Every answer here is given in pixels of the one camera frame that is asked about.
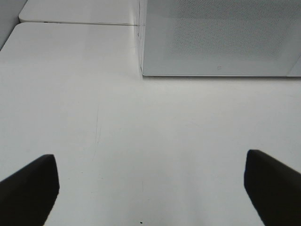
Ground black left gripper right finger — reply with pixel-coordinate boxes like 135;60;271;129
244;150;301;226

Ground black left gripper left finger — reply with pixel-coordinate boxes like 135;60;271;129
0;154;60;226

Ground white microwave oven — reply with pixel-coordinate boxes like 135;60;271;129
137;0;301;78

